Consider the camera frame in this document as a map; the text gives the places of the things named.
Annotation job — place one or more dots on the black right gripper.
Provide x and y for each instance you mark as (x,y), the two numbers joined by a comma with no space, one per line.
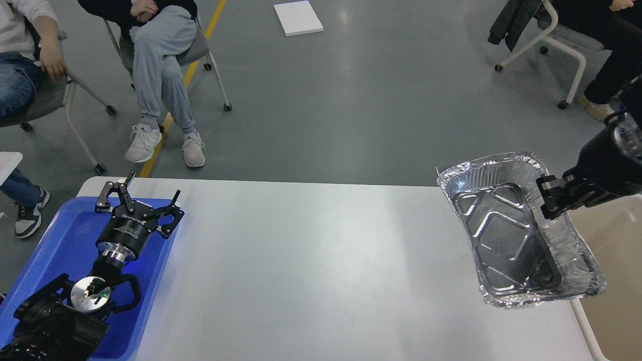
(608,163)

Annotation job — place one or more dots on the grey chair middle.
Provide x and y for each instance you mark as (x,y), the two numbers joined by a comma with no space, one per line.
(199,49)

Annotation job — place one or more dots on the blue plastic tray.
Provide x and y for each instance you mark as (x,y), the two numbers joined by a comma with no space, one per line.
(68,246)

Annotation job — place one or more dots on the grey chair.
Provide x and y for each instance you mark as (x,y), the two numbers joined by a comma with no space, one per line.
(52,96)
(199,49)

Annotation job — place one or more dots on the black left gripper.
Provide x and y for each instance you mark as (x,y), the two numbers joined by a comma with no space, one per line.
(132,223)

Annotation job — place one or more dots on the white flat box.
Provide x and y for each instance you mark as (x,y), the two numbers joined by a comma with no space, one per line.
(298,18)

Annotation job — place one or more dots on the grey chair left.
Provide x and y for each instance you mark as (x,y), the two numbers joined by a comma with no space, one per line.
(52,96)

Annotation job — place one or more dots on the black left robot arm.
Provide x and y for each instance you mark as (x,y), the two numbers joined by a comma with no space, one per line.
(87,291)

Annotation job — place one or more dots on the person in grey sweatpants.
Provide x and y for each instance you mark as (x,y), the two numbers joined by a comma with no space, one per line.
(159,31)

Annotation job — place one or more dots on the dark jacket on chair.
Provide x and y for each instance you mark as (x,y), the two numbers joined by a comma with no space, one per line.
(511,22)

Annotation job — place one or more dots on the beige plastic bin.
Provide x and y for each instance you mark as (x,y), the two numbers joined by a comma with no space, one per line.
(611,322)

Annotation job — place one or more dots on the white table corner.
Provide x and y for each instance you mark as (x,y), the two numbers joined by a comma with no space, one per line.
(9,162)

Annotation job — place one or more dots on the person in blue jeans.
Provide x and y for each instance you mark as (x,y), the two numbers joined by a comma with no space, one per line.
(29,49)

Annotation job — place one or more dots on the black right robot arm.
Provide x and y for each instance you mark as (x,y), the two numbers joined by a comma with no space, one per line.
(630,98)

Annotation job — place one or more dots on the aluminium foil tray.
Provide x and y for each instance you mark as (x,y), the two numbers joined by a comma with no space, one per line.
(521,258)

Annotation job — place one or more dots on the white chair right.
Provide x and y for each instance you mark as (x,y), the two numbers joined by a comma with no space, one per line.
(561,37)

